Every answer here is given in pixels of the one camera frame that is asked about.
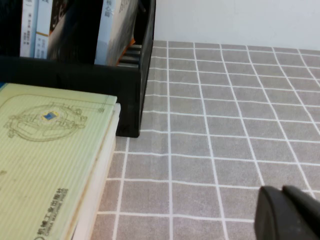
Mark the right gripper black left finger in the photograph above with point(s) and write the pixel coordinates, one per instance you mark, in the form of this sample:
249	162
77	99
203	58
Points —
275	220

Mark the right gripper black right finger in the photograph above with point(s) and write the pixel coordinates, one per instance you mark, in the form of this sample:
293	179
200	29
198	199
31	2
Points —
305	202

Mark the yellow-green mechanical design book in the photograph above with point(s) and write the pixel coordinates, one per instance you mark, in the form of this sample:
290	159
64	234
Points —
50	162

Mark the dark teal cover book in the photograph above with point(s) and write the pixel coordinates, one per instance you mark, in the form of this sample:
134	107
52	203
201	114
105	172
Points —
27	30

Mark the black plastic book stand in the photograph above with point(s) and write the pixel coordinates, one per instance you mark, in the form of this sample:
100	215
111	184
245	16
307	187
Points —
75	77

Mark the grey cover book orange trim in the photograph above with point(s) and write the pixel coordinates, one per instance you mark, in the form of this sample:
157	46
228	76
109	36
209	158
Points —
110	37

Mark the grey checked tablecloth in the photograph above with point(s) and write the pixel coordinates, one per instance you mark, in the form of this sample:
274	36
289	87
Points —
212	125

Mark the white magazine with man portrait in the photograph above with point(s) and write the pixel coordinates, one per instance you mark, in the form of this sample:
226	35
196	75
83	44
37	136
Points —
103	170

